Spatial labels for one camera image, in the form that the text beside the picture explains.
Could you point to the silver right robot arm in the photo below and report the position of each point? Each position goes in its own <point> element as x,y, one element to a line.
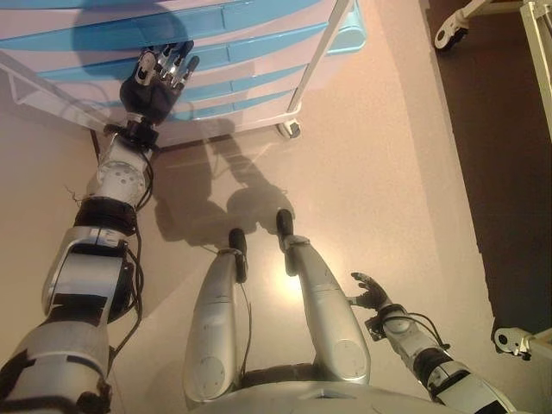
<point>431,366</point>

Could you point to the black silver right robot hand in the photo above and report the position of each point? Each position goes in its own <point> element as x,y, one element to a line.
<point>375,297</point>

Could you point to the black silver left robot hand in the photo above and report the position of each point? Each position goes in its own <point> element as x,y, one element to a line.
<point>148,97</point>

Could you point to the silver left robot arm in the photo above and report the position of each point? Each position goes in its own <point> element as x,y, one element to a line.
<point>116,172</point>

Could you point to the bed caster wheel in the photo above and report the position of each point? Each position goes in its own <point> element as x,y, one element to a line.
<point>448,33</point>
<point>509,340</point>

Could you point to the cart caster wheel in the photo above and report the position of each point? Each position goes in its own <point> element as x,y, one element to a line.
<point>291,128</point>

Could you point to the blue lid waste bin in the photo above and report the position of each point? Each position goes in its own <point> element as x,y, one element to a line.
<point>349,36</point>

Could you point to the white medical cart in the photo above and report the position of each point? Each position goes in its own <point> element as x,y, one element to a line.
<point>241,125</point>

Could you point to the white hospital bed frame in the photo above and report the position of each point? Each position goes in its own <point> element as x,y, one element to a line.
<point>539,64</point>

